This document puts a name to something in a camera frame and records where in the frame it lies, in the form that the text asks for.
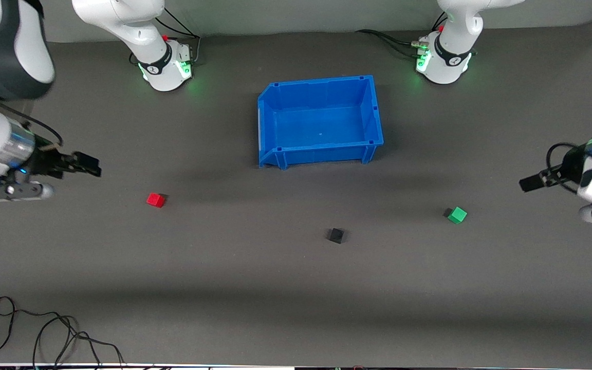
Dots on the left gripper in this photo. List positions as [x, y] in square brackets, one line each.
[571, 167]

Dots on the blue plastic storage bin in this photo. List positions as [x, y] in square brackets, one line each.
[321, 123]

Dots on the black cube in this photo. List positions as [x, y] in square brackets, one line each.
[336, 236]

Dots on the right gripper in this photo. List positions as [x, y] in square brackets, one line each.
[48, 160]

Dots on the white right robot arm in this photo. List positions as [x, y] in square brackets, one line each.
[136, 31]

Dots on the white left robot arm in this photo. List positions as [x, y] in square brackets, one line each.
[450, 56]

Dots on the green cube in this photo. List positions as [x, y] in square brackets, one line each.
[457, 215]

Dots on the red cube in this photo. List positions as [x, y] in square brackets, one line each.
[155, 200]

